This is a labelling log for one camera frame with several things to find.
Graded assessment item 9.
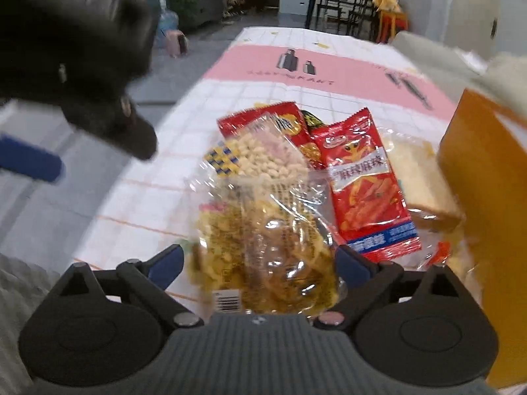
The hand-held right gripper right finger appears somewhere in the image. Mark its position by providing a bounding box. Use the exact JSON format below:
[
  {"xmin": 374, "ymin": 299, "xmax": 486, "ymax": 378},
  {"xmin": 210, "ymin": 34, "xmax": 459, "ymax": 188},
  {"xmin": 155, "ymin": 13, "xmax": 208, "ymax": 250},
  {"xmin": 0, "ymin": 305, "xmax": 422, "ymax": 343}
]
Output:
[{"xmin": 313, "ymin": 245, "xmax": 482, "ymax": 330}]

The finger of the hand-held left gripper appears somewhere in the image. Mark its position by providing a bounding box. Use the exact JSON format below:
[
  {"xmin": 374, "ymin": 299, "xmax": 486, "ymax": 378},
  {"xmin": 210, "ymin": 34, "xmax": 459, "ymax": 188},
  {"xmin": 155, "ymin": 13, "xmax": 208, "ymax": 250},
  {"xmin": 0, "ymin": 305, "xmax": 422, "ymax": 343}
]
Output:
[
  {"xmin": 0, "ymin": 132, "xmax": 67, "ymax": 184},
  {"xmin": 62, "ymin": 90, "xmax": 159, "ymax": 162}
]

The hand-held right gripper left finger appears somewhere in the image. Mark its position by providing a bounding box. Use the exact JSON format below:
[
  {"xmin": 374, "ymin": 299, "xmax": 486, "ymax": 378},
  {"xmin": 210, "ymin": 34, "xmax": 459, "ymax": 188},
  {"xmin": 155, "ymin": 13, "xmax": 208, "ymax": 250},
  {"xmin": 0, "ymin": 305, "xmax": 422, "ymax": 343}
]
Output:
[{"xmin": 51, "ymin": 244, "xmax": 204, "ymax": 330}]

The red spicy strip packet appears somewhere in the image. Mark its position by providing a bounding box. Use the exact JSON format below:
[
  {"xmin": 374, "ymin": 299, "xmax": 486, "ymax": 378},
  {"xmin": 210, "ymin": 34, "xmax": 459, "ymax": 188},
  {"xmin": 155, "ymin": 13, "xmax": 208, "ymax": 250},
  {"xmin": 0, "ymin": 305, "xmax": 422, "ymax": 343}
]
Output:
[{"xmin": 311, "ymin": 107, "xmax": 423, "ymax": 263}]

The clear yellow crisps packet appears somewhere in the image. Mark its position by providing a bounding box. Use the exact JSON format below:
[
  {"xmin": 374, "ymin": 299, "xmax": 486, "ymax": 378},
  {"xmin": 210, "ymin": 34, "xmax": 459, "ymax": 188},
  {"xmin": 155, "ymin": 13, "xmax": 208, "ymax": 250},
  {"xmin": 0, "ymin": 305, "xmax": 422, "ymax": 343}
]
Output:
[{"xmin": 187, "ymin": 181, "xmax": 343, "ymax": 318}]

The clear white puffs packet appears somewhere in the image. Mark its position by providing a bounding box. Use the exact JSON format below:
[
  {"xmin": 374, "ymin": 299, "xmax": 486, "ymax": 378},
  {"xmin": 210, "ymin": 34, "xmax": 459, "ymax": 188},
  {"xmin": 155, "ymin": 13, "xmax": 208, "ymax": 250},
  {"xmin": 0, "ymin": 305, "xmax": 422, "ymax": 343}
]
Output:
[{"xmin": 202, "ymin": 114, "xmax": 319, "ymax": 192}]

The pink space heater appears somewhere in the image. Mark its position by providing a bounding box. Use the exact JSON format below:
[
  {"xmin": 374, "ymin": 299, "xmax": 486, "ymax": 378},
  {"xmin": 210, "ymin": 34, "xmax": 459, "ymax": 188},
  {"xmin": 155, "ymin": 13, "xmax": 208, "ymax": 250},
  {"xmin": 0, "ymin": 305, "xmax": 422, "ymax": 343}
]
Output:
[{"xmin": 164, "ymin": 29, "xmax": 191, "ymax": 57}]

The blue water bottle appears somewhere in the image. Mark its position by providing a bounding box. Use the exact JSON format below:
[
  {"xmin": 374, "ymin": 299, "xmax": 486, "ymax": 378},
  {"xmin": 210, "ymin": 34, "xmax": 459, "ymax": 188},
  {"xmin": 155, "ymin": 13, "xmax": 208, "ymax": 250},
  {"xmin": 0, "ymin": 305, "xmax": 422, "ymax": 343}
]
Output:
[{"xmin": 157, "ymin": 7, "xmax": 180, "ymax": 36}]

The wrapped sliced bread packet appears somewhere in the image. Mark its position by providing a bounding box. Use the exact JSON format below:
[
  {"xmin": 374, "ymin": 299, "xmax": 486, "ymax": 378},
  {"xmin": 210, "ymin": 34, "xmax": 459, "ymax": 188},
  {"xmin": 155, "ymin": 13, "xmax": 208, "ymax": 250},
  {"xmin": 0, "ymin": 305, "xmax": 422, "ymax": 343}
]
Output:
[{"xmin": 382, "ymin": 132, "xmax": 467, "ymax": 233}]

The grey striped cloth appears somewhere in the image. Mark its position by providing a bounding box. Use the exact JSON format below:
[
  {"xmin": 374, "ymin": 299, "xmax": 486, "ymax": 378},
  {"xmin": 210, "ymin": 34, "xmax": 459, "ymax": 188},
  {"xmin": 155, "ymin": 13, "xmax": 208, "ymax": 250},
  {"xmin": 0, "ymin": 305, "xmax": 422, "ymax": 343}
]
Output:
[{"xmin": 0, "ymin": 253, "xmax": 62, "ymax": 395}]

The black snack packet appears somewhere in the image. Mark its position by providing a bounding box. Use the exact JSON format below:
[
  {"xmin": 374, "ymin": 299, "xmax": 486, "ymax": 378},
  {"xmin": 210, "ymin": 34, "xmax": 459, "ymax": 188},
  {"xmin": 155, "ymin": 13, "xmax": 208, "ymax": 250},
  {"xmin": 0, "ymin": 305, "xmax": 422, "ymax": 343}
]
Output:
[{"xmin": 298, "ymin": 109, "xmax": 324, "ymax": 131}]

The red cartoon snack bag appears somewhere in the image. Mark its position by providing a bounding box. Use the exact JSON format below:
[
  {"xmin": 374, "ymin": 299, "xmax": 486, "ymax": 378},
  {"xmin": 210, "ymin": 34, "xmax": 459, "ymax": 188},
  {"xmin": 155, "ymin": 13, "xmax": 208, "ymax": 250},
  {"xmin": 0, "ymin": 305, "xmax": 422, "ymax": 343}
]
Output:
[{"xmin": 217, "ymin": 101, "xmax": 326, "ymax": 170}]

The white cloth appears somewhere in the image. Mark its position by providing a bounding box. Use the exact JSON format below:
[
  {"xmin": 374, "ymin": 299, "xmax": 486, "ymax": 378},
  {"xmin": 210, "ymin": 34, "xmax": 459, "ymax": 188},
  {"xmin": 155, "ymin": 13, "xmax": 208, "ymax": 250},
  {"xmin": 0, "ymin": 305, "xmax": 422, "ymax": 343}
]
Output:
[{"xmin": 389, "ymin": 31, "xmax": 527, "ymax": 105}]

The red stool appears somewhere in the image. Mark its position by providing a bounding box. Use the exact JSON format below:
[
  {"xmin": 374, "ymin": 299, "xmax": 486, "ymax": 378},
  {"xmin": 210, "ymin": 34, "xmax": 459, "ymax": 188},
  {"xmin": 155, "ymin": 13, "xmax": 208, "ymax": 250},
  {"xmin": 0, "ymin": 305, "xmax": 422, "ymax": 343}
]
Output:
[{"xmin": 375, "ymin": 10, "xmax": 409, "ymax": 45}]

